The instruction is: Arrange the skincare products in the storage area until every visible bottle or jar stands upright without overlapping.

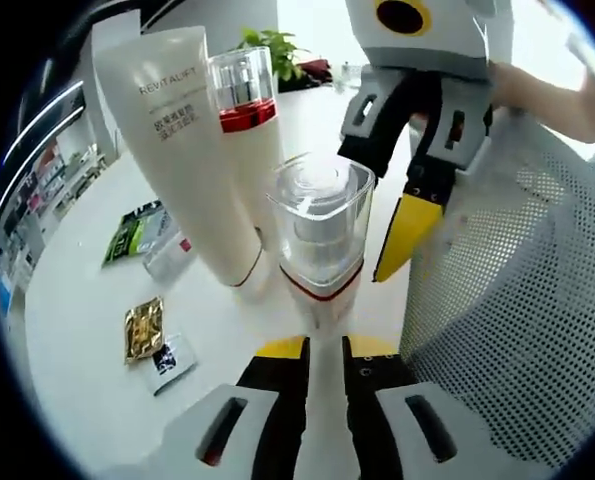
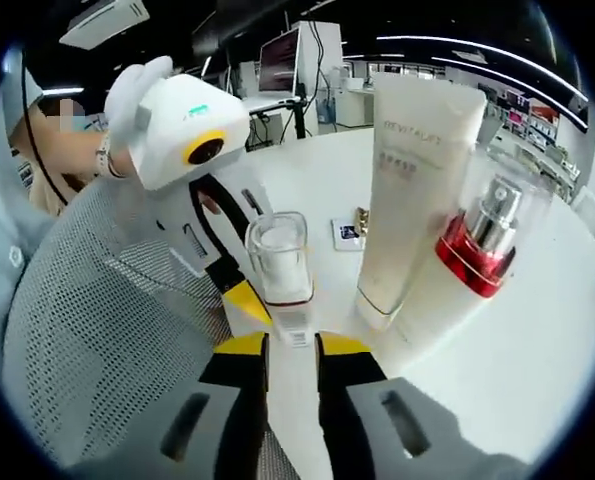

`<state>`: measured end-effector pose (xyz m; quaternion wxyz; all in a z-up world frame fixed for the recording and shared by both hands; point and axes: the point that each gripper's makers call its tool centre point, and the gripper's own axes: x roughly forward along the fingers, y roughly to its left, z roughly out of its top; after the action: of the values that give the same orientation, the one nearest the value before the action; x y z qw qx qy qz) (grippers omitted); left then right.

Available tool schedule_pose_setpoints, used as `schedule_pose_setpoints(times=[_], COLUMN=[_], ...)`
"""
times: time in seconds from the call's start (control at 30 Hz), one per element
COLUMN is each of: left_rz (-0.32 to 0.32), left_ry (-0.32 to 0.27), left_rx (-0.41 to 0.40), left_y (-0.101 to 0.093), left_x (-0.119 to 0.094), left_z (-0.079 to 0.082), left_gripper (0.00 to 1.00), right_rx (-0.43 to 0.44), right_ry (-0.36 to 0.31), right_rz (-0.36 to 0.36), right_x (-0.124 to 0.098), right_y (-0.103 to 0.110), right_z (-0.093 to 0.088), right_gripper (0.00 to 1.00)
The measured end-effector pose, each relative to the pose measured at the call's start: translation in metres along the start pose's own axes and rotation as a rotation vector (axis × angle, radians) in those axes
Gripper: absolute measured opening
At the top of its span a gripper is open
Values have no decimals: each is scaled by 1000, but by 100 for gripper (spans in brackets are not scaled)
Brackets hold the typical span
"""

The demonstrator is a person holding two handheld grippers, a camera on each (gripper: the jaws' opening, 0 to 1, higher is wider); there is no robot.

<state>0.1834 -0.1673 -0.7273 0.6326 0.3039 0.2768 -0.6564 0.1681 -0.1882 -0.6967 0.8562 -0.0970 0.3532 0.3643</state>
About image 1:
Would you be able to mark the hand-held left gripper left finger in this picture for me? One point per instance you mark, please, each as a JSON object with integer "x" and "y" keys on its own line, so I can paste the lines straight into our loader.
{"x": 257, "y": 420}

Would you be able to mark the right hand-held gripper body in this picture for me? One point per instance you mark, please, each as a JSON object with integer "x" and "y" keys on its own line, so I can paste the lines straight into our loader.
{"x": 442, "y": 45}

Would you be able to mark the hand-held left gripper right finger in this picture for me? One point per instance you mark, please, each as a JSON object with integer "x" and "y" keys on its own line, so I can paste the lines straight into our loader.
{"x": 377, "y": 420}

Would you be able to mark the white skincare bottle red collar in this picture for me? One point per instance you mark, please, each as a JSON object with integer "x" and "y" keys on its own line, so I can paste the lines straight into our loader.
{"x": 252, "y": 150}

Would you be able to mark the white skincare tube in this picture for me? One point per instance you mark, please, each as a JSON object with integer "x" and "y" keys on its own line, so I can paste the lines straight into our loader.
{"x": 187, "y": 165}

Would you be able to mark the green black skincare sachet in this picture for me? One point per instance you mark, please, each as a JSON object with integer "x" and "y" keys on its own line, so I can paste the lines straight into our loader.
{"x": 132, "y": 235}

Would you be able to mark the small white bottle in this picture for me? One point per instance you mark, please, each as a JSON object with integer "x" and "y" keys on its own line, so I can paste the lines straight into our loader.
{"x": 351, "y": 75}

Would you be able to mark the dark red bag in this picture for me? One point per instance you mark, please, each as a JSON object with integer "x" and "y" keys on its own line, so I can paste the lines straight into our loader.
{"x": 316, "y": 72}

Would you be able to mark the small blue white sachet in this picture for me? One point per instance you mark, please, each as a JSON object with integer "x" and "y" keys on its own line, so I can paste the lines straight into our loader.
{"x": 172, "y": 365}

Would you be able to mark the potted green plant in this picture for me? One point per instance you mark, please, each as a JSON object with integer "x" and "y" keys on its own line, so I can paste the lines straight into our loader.
{"x": 277, "y": 50}

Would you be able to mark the gold foil sachet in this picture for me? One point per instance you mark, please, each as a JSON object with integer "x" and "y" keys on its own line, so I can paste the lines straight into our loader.
{"x": 143, "y": 330}

